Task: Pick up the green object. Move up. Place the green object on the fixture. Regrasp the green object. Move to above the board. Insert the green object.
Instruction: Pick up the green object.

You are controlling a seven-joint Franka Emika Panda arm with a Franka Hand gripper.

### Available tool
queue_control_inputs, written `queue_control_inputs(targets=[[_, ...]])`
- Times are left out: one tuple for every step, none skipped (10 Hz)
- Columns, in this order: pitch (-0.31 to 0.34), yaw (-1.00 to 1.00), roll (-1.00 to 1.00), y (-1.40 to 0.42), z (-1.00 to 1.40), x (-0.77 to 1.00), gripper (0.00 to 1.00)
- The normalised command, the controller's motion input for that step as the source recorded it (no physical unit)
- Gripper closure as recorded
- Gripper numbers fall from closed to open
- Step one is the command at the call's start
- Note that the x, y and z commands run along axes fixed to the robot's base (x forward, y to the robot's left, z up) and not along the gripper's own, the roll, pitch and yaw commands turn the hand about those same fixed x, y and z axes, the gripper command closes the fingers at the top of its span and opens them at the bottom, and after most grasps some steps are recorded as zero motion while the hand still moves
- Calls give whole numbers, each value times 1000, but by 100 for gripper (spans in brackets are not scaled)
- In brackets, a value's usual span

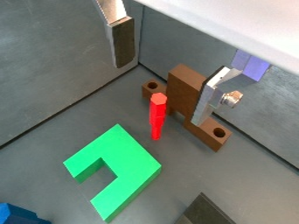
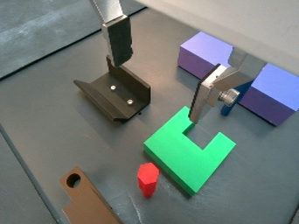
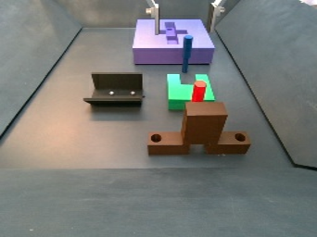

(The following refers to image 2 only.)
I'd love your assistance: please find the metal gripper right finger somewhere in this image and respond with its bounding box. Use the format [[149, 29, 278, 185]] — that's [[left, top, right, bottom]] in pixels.
[[189, 47, 267, 123]]

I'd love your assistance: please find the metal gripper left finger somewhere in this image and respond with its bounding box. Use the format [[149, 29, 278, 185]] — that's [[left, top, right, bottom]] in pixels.
[[90, 0, 134, 67]]

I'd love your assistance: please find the green U-shaped block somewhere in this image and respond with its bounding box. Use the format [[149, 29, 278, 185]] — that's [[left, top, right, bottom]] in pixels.
[[145, 107, 237, 196]]

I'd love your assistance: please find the purple board with cross slot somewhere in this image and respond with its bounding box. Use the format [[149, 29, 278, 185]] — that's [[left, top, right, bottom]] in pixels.
[[178, 32, 299, 126]]

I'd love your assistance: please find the blue hexagonal peg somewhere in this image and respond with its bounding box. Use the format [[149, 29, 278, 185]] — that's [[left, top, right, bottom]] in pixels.
[[221, 81, 253, 116]]

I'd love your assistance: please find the red hexagonal peg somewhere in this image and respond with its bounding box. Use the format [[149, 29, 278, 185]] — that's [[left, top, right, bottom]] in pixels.
[[136, 163, 161, 198]]

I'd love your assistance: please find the brown T-shaped block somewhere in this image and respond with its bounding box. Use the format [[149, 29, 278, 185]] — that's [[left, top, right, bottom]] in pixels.
[[60, 167, 123, 224]]

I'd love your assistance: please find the black angle bracket fixture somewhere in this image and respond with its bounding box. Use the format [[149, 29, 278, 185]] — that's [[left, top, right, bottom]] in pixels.
[[74, 57, 151, 122]]

